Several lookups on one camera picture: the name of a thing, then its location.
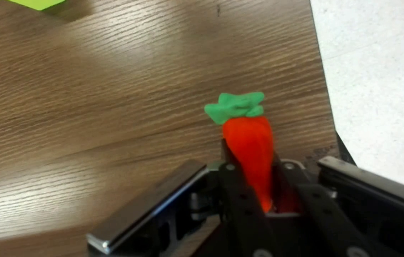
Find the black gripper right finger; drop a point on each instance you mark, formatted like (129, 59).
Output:
(353, 209)

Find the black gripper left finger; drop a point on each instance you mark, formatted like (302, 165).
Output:
(239, 209)

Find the orange carrot plush toy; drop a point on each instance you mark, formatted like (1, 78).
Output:
(252, 143)

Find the green tape marker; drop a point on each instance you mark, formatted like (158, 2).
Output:
(38, 3)

